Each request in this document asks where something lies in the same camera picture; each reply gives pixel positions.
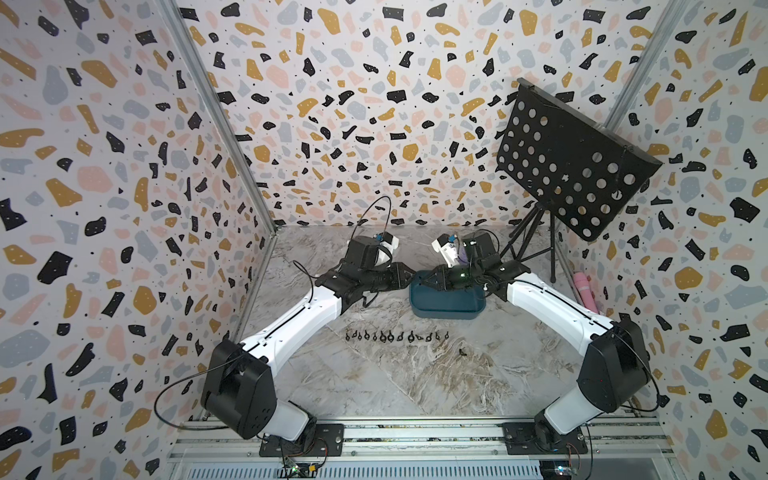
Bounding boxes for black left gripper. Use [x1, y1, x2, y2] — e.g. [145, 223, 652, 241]
[360, 262, 419, 294]

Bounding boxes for teal plastic storage box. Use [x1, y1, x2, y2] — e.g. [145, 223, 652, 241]
[409, 270, 486, 320]

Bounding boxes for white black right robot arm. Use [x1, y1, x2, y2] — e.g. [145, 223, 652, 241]
[421, 231, 654, 449]

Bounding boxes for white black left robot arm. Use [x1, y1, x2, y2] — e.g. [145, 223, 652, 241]
[201, 232, 415, 449]

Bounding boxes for pink cylindrical bottle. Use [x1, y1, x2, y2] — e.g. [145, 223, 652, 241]
[573, 272, 599, 313]

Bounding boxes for black music stand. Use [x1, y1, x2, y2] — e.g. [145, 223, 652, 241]
[483, 77, 664, 284]

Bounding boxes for aluminium corner profile right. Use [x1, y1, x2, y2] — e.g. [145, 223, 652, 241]
[603, 0, 690, 132]

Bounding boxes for aluminium corner profile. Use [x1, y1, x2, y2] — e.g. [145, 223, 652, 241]
[603, 0, 690, 132]
[156, 0, 277, 237]

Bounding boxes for aluminium corner profile left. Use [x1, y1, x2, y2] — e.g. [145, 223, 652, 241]
[156, 0, 277, 237]

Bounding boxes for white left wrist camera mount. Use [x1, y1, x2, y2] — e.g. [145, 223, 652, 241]
[374, 232, 399, 266]

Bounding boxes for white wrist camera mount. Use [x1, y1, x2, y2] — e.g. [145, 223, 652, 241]
[374, 232, 399, 266]
[431, 234, 460, 268]

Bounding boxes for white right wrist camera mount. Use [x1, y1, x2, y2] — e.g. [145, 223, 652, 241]
[431, 234, 460, 268]

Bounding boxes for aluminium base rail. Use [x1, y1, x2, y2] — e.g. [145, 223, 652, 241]
[167, 416, 679, 480]

